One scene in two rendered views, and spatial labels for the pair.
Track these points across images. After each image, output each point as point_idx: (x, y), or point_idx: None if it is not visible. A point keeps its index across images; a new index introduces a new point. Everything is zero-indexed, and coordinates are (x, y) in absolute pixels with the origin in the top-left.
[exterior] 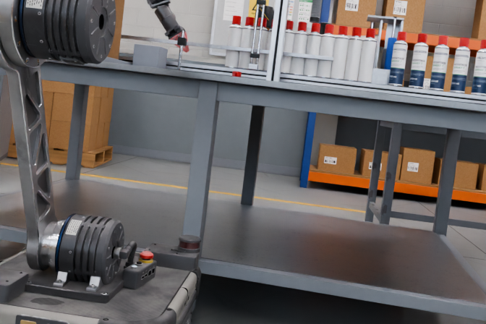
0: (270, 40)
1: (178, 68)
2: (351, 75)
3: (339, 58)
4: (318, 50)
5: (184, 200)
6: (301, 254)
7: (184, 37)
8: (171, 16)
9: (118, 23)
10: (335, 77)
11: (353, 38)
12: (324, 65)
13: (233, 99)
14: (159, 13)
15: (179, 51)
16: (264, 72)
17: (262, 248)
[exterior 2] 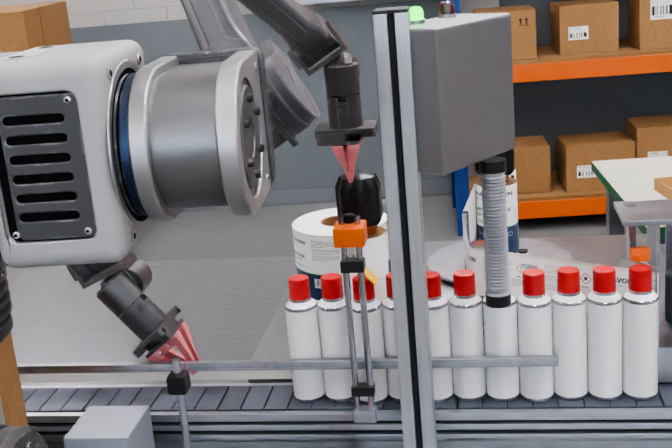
0: (399, 384)
1: (186, 443)
2: (608, 388)
3: (571, 352)
4: (515, 336)
5: None
6: None
7: (183, 346)
8: (140, 301)
9: (9, 406)
10: (567, 395)
11: (599, 303)
12: (536, 374)
13: None
14: (108, 302)
15: (178, 407)
16: (393, 415)
17: None
